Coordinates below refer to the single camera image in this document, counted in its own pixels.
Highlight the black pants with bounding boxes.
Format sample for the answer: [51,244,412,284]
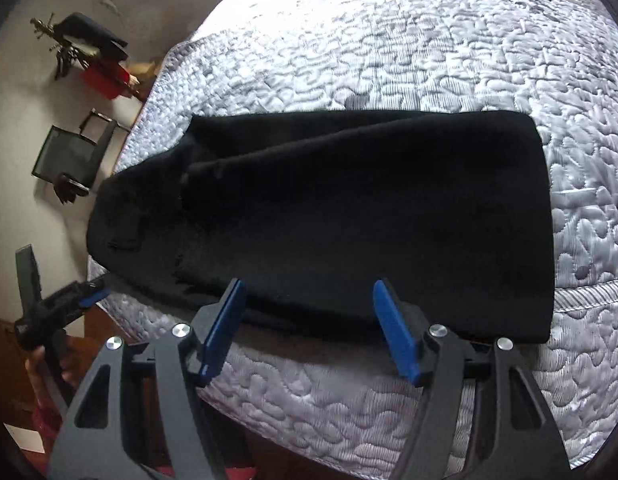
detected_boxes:
[87,110,555,344]

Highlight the left hand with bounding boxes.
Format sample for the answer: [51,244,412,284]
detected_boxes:
[25,334,93,408]

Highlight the black mesh chair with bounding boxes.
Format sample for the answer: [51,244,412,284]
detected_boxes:
[32,108,131,204]

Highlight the red hanging garment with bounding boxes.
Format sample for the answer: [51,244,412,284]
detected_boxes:
[82,61,131,101]

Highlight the wooden coat rack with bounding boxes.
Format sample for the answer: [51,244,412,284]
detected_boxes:
[29,14,146,102]

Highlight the black hanging garment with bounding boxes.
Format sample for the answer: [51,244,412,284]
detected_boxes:
[53,12,128,62]

